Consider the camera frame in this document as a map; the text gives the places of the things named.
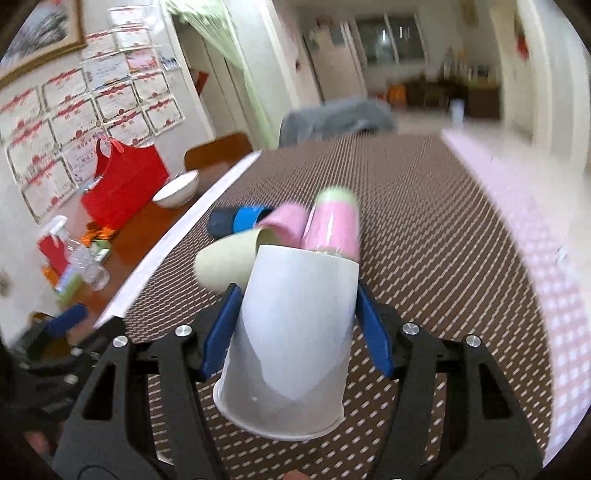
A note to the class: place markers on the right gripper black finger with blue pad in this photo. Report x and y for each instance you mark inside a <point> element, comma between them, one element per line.
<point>455,415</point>
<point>139,415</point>

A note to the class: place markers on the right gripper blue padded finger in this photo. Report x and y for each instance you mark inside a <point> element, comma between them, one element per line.
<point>44,329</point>

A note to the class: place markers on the white paper cup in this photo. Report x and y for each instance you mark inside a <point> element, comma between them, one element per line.
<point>285,374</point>

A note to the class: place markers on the cream plastic cup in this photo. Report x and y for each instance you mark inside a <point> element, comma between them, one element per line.
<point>230,259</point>

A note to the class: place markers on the dark blue banded cup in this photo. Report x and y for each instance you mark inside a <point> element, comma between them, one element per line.
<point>225,221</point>

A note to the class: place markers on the pink plastic cup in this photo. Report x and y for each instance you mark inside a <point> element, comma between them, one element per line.
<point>288,222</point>

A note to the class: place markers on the left hand holding gripper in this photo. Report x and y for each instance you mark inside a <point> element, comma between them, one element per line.
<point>41,444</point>

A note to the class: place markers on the green tissue box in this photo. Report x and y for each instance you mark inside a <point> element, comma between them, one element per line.
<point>69,286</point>

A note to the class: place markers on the clear spray bottle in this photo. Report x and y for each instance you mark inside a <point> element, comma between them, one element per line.
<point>57,227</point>

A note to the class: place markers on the red small box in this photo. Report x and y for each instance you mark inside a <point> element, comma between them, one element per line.
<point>54,250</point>

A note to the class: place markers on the red tote bag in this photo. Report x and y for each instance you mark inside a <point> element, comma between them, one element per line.
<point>127,179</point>

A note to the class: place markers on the white ceramic bowl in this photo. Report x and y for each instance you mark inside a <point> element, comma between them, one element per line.
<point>177,191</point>

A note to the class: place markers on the brown polka dot cloth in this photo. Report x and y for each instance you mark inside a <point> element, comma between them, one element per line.
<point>434,247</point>

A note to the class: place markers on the pink checkered tablecloth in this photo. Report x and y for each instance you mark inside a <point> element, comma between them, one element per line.
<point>554,281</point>

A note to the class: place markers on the wooden chair back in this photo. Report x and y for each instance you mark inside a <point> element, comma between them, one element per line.
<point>228,149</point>

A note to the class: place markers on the pink green clear tumbler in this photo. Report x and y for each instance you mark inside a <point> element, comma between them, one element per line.
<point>334,224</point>

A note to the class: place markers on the framed blossom painting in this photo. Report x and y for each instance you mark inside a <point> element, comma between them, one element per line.
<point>51,30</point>

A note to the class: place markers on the white waste bin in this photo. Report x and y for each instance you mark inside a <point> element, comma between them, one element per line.
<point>457,111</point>

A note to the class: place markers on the dark wooden desk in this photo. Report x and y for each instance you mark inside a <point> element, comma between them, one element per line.
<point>480,101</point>

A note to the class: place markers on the green door curtain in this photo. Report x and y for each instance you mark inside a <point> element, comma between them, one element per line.
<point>211,19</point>

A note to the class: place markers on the beige refrigerator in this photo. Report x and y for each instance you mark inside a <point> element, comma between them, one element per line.
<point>334,62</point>

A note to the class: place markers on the window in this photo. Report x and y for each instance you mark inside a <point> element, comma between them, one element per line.
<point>390,39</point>

